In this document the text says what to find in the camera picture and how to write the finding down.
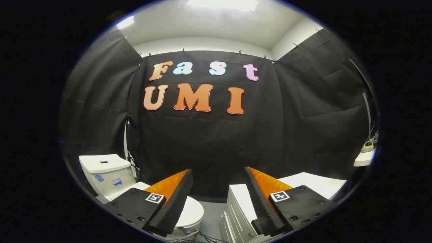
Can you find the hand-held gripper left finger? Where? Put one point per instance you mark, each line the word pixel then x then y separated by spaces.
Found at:
pixel 175 202

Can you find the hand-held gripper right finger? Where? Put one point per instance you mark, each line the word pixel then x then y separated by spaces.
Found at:
pixel 263 206

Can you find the white toilet lid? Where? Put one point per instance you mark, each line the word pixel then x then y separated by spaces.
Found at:
pixel 190 211

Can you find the white toilet with tank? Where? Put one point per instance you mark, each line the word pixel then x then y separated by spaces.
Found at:
pixel 108 175

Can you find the white drawer cabinet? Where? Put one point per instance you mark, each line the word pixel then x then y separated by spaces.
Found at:
pixel 239 206

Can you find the black tripod stand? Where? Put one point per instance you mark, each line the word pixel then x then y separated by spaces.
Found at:
pixel 134 166

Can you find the black backdrop cloth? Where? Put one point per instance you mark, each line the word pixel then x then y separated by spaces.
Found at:
pixel 216 141

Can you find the small grey-green object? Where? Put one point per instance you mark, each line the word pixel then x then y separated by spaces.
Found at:
pixel 368 147

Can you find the small ceiling light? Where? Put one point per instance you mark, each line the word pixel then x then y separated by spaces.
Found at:
pixel 125 23

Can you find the white wall shelf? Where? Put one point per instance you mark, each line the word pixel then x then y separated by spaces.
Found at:
pixel 364 159

